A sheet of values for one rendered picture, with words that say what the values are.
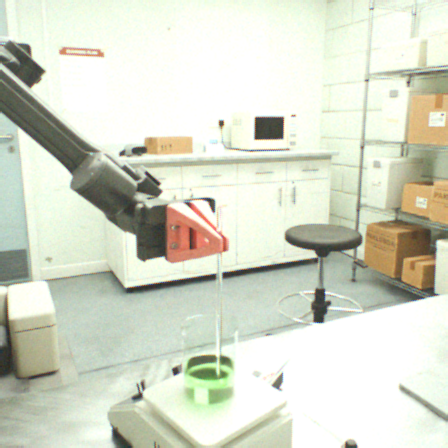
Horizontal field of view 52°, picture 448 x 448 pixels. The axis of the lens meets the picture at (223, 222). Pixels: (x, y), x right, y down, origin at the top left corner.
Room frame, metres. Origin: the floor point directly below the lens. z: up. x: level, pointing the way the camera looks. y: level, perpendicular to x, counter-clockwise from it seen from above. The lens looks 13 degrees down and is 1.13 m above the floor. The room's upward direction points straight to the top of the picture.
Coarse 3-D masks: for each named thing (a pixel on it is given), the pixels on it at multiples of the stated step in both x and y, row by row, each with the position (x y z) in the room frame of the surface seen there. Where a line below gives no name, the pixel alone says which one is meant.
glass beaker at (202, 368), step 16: (192, 320) 0.47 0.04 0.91; (208, 320) 0.48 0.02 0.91; (224, 320) 0.47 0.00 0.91; (192, 336) 0.47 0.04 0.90; (208, 336) 0.48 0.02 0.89; (224, 336) 0.47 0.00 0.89; (192, 352) 0.42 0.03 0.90; (208, 352) 0.42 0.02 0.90; (224, 352) 0.42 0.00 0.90; (192, 368) 0.42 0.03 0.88; (208, 368) 0.42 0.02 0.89; (224, 368) 0.42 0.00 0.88; (192, 384) 0.42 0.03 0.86; (208, 384) 0.42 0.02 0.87; (224, 384) 0.42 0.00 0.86; (192, 400) 0.42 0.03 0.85; (208, 400) 0.42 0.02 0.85; (224, 400) 0.42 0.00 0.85
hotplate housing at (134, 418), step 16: (112, 416) 0.49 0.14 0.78; (128, 416) 0.46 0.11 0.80; (144, 416) 0.44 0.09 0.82; (160, 416) 0.43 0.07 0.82; (272, 416) 0.43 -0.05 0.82; (288, 416) 0.44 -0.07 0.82; (128, 432) 0.46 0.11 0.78; (144, 432) 0.44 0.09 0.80; (160, 432) 0.41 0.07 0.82; (176, 432) 0.41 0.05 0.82; (256, 432) 0.41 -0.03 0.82; (272, 432) 0.42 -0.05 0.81; (288, 432) 0.43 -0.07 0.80
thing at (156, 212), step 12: (144, 204) 0.49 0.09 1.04; (156, 204) 0.49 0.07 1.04; (168, 204) 0.49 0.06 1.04; (192, 204) 0.50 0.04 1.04; (204, 204) 0.51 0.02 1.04; (156, 216) 0.48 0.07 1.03; (204, 216) 0.48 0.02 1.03; (216, 228) 0.46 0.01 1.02; (192, 240) 0.50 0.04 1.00; (204, 240) 0.50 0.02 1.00; (228, 240) 0.45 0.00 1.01
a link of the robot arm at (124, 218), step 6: (138, 192) 0.61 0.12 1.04; (138, 198) 0.57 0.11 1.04; (144, 198) 0.57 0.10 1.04; (150, 198) 0.57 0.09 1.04; (132, 204) 0.57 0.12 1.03; (138, 204) 0.56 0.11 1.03; (126, 210) 0.57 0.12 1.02; (132, 210) 0.56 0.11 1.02; (120, 216) 0.58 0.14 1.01; (126, 216) 0.57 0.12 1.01; (132, 216) 0.55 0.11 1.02; (120, 222) 0.58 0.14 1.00; (126, 222) 0.57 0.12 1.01; (126, 228) 0.57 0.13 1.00; (132, 228) 0.56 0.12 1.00
